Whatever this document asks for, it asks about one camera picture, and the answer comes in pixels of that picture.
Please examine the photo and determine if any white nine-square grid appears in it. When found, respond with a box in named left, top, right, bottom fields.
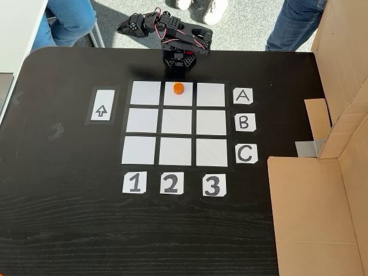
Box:
left=119, top=79, right=234, bottom=169

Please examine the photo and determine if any brown cardboard screen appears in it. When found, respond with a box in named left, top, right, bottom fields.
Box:
left=267, top=0, right=368, bottom=276

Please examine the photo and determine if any white arrow paper sheet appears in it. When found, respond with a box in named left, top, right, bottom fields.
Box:
left=90, top=89, right=116, bottom=121

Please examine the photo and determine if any paper sheet letter C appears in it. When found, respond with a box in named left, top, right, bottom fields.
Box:
left=235, top=144, right=259, bottom=164

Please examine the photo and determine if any paper sheet number 2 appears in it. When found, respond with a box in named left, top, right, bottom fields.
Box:
left=159, top=171, right=185, bottom=196

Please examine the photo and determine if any white side table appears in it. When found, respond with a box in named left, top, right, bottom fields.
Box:
left=0, top=0, right=49, bottom=124

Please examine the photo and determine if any grey metal furniture leg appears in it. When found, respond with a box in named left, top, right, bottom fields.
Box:
left=88, top=11, right=106, bottom=48

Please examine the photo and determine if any person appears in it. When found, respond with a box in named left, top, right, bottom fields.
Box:
left=264, top=0, right=327, bottom=52
left=30, top=0, right=98, bottom=54

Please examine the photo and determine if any paper sheet letter A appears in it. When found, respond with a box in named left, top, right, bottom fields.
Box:
left=232, top=87, right=254, bottom=105

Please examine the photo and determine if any paper sheet number 1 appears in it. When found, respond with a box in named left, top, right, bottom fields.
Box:
left=122, top=171, right=147, bottom=194

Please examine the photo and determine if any paper sheet number 3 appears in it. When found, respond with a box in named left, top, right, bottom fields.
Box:
left=202, top=174, right=227, bottom=197

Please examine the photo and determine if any paper sheet letter B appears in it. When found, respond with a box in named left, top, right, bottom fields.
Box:
left=235, top=113, right=257, bottom=132

